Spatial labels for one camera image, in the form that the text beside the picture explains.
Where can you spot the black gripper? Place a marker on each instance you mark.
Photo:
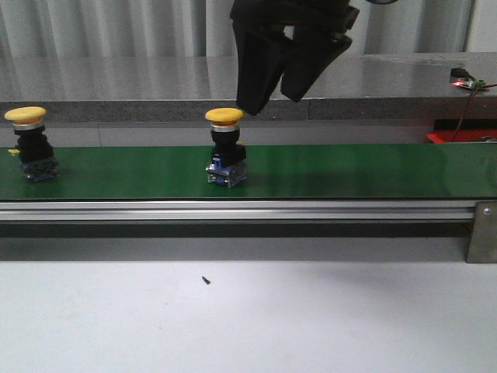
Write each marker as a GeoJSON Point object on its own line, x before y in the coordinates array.
{"type": "Point", "coordinates": [265, 52]}

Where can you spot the yellow mushroom push button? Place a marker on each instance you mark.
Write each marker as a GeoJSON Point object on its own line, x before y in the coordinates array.
{"type": "Point", "coordinates": [36, 155]}
{"type": "Point", "coordinates": [228, 166]}

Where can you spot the small sensor circuit board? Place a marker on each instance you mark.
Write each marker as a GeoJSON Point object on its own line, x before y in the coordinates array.
{"type": "Point", "coordinates": [461, 78]}

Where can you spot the red plastic tray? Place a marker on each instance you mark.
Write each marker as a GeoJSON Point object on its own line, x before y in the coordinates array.
{"type": "Point", "coordinates": [472, 135]}

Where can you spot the green conveyor belt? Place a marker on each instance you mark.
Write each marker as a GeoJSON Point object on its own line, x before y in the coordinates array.
{"type": "Point", "coordinates": [369, 171]}

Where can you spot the white curtain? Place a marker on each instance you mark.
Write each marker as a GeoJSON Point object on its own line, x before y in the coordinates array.
{"type": "Point", "coordinates": [104, 29]}

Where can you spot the steel conveyor support bracket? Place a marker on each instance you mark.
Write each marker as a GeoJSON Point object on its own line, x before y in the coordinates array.
{"type": "Point", "coordinates": [482, 247]}

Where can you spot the aluminium conveyor frame rail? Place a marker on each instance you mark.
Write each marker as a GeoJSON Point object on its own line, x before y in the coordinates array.
{"type": "Point", "coordinates": [234, 210]}

